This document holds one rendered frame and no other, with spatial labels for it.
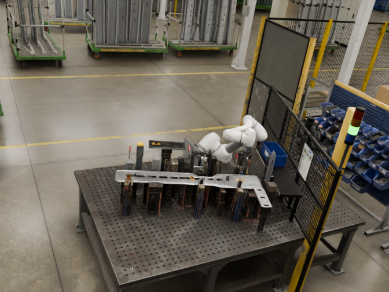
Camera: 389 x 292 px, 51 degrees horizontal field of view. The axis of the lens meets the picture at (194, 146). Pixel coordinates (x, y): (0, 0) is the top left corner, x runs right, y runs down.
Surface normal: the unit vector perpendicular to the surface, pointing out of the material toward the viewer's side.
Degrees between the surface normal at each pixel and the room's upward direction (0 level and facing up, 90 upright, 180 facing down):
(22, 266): 0
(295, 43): 89
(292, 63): 90
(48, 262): 0
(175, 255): 0
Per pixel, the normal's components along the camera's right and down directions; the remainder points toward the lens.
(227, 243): 0.13, -0.87
